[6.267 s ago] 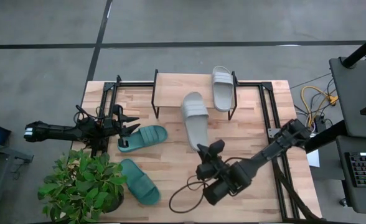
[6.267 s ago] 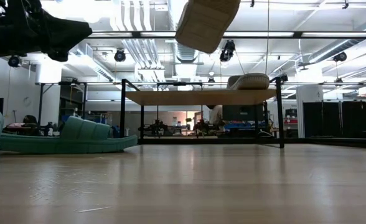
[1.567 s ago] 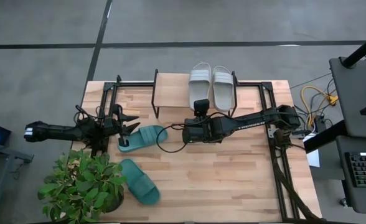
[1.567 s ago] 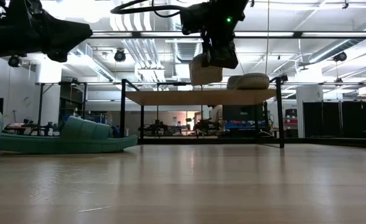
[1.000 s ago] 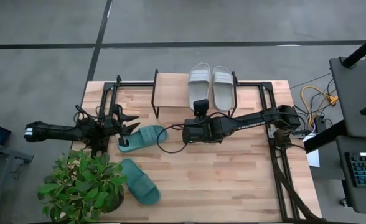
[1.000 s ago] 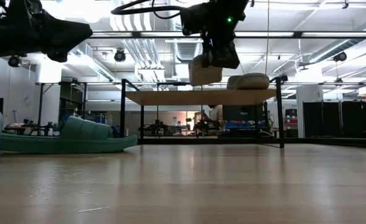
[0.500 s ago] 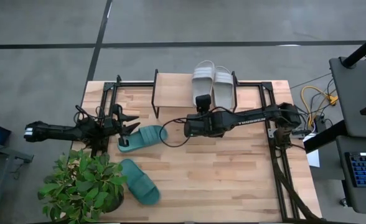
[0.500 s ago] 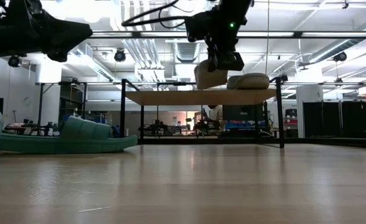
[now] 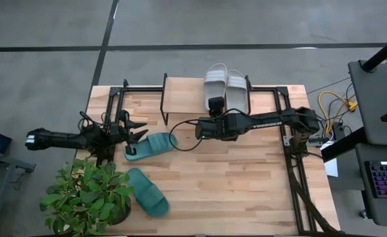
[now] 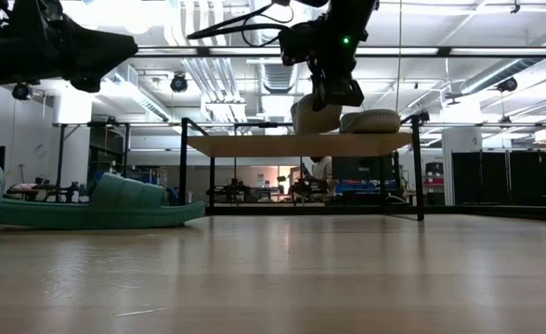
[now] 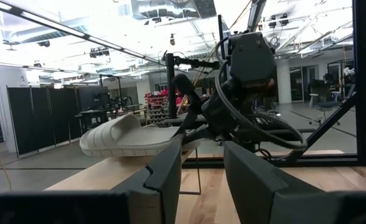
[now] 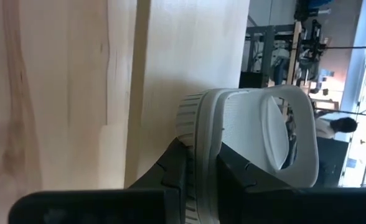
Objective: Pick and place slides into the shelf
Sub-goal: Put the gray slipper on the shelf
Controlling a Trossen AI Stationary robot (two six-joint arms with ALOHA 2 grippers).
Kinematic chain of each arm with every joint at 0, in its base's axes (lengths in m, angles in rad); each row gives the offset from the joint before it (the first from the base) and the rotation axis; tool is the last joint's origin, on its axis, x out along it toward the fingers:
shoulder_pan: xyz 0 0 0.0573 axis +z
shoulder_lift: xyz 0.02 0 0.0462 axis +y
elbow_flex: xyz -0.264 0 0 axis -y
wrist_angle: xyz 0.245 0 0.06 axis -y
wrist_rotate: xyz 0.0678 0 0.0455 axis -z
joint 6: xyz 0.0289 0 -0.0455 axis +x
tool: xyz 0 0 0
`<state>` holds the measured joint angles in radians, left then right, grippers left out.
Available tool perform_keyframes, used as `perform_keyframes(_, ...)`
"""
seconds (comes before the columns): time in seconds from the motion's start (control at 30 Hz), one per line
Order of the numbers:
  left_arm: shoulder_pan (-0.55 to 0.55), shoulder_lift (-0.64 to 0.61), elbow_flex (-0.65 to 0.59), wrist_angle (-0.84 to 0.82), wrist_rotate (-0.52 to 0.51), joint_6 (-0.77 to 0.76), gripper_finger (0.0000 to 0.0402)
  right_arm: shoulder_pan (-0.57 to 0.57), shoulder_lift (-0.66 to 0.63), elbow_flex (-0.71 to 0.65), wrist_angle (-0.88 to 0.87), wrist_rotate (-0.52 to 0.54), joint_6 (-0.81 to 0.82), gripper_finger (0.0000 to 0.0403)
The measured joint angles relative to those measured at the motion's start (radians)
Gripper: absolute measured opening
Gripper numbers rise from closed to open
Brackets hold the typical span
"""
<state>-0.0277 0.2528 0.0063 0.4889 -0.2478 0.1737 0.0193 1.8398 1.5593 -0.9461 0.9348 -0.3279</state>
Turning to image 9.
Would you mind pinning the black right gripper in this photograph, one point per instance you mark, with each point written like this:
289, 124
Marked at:
216, 105

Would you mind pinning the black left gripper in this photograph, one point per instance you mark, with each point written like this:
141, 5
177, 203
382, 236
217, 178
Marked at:
121, 133

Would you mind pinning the teal rubber slide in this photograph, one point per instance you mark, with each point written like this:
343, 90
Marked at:
147, 194
157, 145

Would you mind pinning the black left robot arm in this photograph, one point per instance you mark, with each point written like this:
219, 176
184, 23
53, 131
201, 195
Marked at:
65, 140

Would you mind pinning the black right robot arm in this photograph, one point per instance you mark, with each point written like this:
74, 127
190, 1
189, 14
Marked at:
262, 123

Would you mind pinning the green potted plant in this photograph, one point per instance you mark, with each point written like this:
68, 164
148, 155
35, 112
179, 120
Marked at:
88, 197

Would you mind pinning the black power strip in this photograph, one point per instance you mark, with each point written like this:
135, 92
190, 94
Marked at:
338, 130

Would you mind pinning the white paper sheet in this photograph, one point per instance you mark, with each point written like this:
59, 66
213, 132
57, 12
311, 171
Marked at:
331, 168

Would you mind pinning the black desk beam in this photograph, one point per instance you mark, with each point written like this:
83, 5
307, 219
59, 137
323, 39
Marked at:
343, 145

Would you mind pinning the grey desk with pole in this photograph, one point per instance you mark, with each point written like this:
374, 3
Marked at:
374, 98

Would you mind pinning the black pole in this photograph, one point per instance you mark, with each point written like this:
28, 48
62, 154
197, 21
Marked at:
382, 52

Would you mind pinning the grey desk with keyboard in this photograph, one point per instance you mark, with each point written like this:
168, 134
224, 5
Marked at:
384, 210

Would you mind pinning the wooden shelf with black frame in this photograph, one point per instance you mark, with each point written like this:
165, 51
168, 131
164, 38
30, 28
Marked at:
183, 95

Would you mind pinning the black aluminium table frame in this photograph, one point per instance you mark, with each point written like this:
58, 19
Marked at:
280, 91

